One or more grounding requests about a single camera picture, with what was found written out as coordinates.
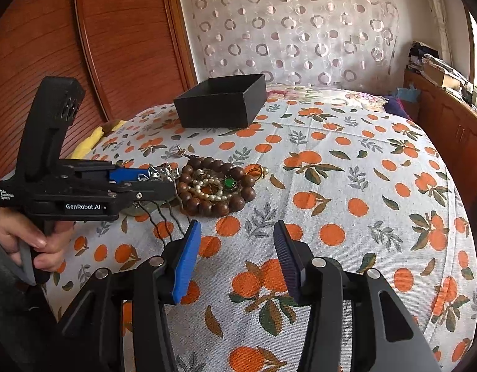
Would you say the white pearl necklace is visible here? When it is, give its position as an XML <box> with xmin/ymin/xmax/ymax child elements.
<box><xmin>186</xmin><ymin>176</ymin><xmax>239</xmax><ymax>202</ymax></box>

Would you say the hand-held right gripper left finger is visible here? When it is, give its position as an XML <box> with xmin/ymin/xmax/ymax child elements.
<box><xmin>58</xmin><ymin>220</ymin><xmax>202</xmax><ymax>372</ymax></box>

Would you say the person's left hand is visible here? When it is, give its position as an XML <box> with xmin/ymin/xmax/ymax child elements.
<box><xmin>0</xmin><ymin>205</ymin><xmax>74</xmax><ymax>274</ymax></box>

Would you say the brown wooden bead bracelet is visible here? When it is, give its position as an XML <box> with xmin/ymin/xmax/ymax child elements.
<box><xmin>176</xmin><ymin>157</ymin><xmax>257</xmax><ymax>218</ymax></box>

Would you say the silver chain jewelry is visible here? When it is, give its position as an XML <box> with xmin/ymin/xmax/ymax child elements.
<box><xmin>139</xmin><ymin>163</ymin><xmax>181</xmax><ymax>183</ymax></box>

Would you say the floral quilt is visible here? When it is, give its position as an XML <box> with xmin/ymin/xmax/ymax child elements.
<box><xmin>265</xmin><ymin>83</ymin><xmax>390</xmax><ymax>113</ymax></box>

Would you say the brown wooden cabinet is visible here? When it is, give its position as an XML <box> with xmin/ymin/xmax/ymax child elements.
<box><xmin>403</xmin><ymin>68</ymin><xmax>477</xmax><ymax>210</ymax></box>

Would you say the black square box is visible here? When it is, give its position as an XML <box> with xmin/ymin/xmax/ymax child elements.
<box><xmin>173</xmin><ymin>73</ymin><xmax>268</xmax><ymax>129</ymax></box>

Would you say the white lace window curtain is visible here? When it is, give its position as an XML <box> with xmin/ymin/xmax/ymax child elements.
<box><xmin>417</xmin><ymin>0</ymin><xmax>453</xmax><ymax>60</ymax></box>

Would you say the brown wooden wardrobe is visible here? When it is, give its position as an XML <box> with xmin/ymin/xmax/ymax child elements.
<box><xmin>0</xmin><ymin>0</ymin><xmax>197</xmax><ymax>184</ymax></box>

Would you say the yellow plush toy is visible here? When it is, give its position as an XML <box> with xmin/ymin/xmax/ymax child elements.
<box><xmin>73</xmin><ymin>120</ymin><xmax>126</xmax><ymax>159</ymax></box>

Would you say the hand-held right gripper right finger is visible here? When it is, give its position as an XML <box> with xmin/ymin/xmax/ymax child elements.
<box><xmin>273</xmin><ymin>220</ymin><xmax>442</xmax><ymax>372</ymax></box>

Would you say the orange print bed sheet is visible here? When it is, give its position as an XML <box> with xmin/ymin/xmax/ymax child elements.
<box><xmin>41</xmin><ymin>85</ymin><xmax>477</xmax><ymax>372</ymax></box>

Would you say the circle pattern sheer curtain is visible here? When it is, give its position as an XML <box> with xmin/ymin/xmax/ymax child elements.
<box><xmin>180</xmin><ymin>0</ymin><xmax>400</xmax><ymax>88</ymax></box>

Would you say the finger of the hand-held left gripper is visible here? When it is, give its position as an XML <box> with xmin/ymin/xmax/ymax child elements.
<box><xmin>107</xmin><ymin>181</ymin><xmax>178</xmax><ymax>204</ymax></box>
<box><xmin>60</xmin><ymin>162</ymin><xmax>151</xmax><ymax>184</ymax></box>

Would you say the blue tissue box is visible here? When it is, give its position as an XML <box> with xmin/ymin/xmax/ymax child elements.
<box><xmin>391</xmin><ymin>85</ymin><xmax>421</xmax><ymax>102</ymax></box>

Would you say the purple blanket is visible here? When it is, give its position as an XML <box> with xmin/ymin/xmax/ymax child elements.
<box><xmin>383</xmin><ymin>97</ymin><xmax>411</xmax><ymax>120</ymax></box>

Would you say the amber gold ring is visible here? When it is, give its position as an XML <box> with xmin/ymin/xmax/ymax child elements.
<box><xmin>244</xmin><ymin>165</ymin><xmax>270</xmax><ymax>181</ymax></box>

